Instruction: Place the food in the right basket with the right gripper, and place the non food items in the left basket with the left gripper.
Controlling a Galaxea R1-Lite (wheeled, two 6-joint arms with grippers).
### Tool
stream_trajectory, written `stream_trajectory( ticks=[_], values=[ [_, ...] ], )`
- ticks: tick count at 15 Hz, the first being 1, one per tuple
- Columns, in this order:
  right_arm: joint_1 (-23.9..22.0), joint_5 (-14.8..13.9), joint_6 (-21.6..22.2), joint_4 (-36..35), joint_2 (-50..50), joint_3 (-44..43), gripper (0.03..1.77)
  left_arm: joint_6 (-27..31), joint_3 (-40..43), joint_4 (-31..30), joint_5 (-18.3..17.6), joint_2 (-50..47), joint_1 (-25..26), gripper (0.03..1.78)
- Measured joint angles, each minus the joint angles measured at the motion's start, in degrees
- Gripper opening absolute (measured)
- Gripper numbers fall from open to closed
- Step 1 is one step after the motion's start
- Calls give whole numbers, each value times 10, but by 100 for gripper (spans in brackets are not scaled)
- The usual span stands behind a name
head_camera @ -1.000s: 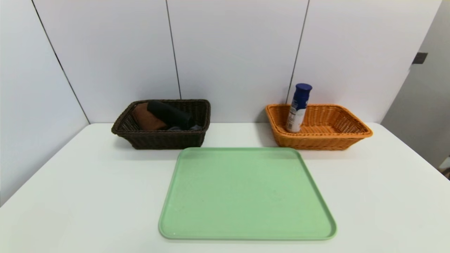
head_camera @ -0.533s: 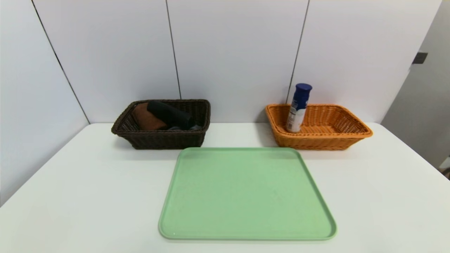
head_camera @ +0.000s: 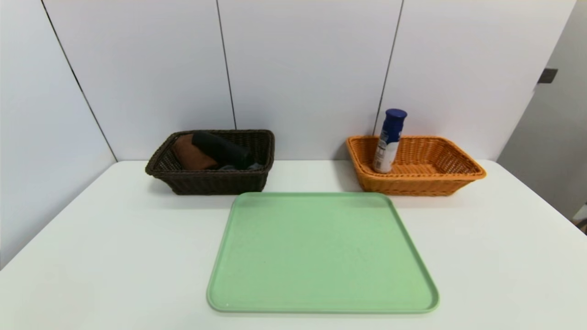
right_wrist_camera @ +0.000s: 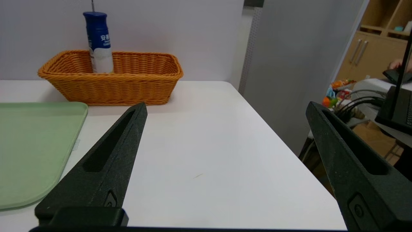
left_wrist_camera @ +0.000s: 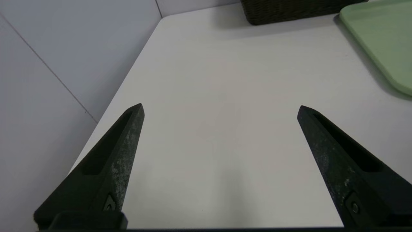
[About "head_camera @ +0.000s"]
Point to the grey towel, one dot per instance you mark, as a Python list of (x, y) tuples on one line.
[(254, 167)]

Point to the black soft glasses case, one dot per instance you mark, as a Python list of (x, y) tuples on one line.
[(220, 147)]

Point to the blue capped white bottle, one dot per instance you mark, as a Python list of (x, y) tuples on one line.
[(390, 137)]

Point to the brown towel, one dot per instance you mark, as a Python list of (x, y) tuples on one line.
[(190, 153)]

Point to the dark brown wicker basket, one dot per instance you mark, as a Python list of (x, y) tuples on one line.
[(215, 183)]

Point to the orange wicker basket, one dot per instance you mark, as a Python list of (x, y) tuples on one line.
[(422, 178)]

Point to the green plastic tray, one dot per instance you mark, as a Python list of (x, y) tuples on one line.
[(321, 266)]

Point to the dark wall bracket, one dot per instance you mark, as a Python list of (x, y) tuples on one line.
[(548, 75)]

